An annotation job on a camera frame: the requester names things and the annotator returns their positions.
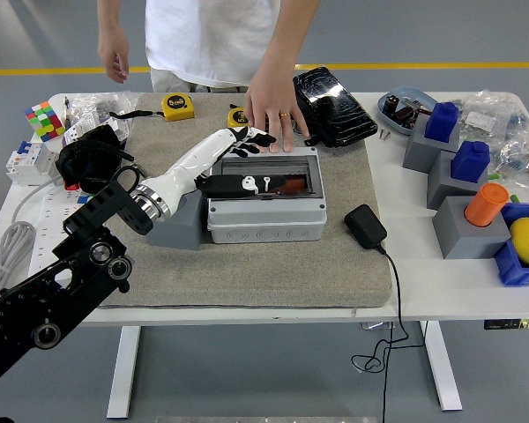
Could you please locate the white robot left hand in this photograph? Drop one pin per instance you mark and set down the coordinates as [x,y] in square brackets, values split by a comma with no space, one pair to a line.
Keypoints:
[194,158]

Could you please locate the person's right hand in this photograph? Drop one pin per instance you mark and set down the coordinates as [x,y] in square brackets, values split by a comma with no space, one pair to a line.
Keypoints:
[113,57]

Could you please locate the person's left hand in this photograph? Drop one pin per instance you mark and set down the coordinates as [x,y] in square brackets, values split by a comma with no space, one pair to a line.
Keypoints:
[271,101]

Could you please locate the orange cylinder battery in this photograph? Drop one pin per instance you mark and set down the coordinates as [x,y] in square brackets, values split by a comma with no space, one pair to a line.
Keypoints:
[486,205]
[297,185]

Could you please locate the grey junction box clear lid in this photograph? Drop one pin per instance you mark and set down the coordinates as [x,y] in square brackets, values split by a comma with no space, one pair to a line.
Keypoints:
[264,220]

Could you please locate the person's left forearm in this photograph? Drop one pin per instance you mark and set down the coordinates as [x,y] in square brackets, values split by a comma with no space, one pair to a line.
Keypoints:
[284,39]

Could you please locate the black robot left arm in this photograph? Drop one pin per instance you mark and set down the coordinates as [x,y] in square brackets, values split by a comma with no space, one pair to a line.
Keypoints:
[48,299]

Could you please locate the person's right forearm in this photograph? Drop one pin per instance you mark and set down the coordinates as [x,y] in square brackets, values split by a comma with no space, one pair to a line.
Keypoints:
[109,20]

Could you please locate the yellow round tape measure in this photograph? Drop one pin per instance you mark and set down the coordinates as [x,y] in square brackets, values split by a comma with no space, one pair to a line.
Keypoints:
[236,118]

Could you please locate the clear plastic bag with packets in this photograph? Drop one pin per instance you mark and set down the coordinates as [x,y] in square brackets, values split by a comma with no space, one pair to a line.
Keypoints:
[114,103]

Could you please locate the yellow square tape measure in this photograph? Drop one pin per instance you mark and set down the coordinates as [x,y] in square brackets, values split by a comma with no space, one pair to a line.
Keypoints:
[178,108]

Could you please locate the glossy black pouch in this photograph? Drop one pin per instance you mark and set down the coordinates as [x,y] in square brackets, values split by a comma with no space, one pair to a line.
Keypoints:
[339,110]

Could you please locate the thin metal pen tool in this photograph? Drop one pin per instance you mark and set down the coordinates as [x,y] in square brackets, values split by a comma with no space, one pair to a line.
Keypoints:
[66,110]

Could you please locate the grey holder block round hole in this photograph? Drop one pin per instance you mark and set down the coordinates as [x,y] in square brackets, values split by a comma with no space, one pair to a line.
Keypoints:
[176,233]

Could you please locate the person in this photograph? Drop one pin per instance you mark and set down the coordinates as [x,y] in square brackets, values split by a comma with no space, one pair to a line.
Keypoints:
[207,39]

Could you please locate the large multicolour puzzle cube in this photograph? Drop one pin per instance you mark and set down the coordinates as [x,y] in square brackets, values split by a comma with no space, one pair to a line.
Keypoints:
[44,121]

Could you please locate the black cloth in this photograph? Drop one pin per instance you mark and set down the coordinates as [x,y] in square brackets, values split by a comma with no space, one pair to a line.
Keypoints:
[88,154]

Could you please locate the small multicolour puzzle cube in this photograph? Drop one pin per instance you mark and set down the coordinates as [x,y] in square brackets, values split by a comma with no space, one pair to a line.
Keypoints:
[83,199]

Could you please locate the small black capacitor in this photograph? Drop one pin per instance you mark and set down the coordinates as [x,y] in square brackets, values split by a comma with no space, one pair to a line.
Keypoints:
[391,105]

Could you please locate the white circuit breaker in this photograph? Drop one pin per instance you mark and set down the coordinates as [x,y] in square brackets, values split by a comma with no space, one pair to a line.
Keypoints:
[28,161]

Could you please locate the blue-grey oval tray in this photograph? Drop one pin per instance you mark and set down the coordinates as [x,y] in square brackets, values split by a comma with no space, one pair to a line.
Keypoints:
[407,94]

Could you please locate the grey-brown mat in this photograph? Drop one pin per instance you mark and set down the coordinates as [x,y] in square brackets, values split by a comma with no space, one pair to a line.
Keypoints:
[269,273]

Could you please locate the brown electronic parts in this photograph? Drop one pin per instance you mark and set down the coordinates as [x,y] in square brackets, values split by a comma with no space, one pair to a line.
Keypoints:
[407,113]

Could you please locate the black power adapter plug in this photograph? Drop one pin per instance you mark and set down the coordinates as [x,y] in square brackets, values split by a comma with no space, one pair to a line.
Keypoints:
[365,227]

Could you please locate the white power strip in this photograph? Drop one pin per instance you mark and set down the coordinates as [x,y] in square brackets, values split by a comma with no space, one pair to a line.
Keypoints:
[48,224]

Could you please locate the blue block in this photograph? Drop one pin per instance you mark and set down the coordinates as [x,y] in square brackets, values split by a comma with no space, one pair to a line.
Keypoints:
[442,121]
[469,161]

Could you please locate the white table leg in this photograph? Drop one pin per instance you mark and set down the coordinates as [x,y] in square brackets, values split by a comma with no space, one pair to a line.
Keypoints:
[123,370]
[443,370]

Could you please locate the clear bags of small parts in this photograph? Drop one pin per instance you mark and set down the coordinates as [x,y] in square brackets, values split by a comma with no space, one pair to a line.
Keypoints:
[511,132]

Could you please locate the blue plastic bin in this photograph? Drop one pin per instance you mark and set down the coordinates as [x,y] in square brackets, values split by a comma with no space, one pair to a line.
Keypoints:
[513,269]

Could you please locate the black table control panel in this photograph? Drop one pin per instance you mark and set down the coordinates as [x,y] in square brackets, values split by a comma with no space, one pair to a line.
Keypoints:
[502,324]

